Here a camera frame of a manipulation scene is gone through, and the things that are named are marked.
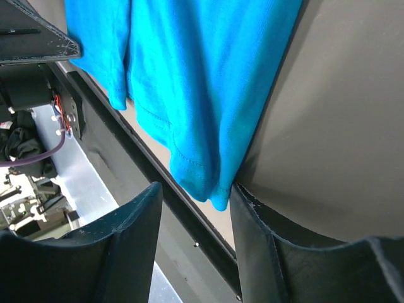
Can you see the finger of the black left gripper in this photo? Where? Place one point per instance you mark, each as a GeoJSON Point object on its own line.
{"type": "Point", "coordinates": [28, 38]}

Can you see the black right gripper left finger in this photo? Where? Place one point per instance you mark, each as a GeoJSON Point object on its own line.
{"type": "Point", "coordinates": [108, 260]}

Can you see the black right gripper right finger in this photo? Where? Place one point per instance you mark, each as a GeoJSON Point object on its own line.
{"type": "Point", "coordinates": [281, 261]}

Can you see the bright blue t shirt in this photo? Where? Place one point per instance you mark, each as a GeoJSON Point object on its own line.
{"type": "Point", "coordinates": [198, 72]}

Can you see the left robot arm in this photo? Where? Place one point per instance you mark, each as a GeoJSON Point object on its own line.
{"type": "Point", "coordinates": [25, 86]}

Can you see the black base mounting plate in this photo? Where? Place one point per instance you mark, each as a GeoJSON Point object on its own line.
{"type": "Point", "coordinates": [192, 262]}

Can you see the aluminium frame rail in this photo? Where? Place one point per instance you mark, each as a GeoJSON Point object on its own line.
{"type": "Point", "coordinates": [87, 192]}

